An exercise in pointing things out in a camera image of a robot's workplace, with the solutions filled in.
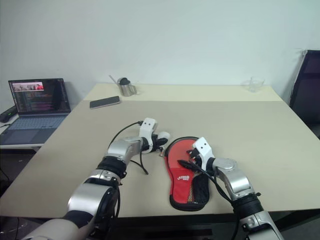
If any black smartphone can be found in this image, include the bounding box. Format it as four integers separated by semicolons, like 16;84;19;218
89;95;122;110

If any black and red paddle case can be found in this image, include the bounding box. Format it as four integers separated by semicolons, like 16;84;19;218
163;135;213;210

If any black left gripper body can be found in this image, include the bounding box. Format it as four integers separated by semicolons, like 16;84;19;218
149;134;169;153

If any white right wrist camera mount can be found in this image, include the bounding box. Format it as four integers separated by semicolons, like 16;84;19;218
192;136;217;174

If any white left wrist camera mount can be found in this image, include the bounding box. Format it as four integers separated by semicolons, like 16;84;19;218
138;117;159;154

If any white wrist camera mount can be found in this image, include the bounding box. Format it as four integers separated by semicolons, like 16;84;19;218
138;117;159;154
192;136;217;174

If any open laptop computer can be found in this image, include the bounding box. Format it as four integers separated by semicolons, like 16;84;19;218
0;77;73;147

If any stainless steel cup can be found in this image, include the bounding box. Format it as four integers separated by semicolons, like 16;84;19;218
119;83;138;97

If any red paddle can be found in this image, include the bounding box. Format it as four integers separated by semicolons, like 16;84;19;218
166;138;201;203

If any white ping pong ball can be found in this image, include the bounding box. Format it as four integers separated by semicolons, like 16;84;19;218
157;131;172;145

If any black box with green light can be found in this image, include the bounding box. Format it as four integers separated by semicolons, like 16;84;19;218
0;104;18;124

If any black upright panel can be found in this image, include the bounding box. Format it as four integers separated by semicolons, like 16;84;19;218
289;49;320;126

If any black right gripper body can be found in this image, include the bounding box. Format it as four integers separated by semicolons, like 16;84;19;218
187;147;204;167

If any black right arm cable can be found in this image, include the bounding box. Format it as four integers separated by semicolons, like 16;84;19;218
196;165;242;240

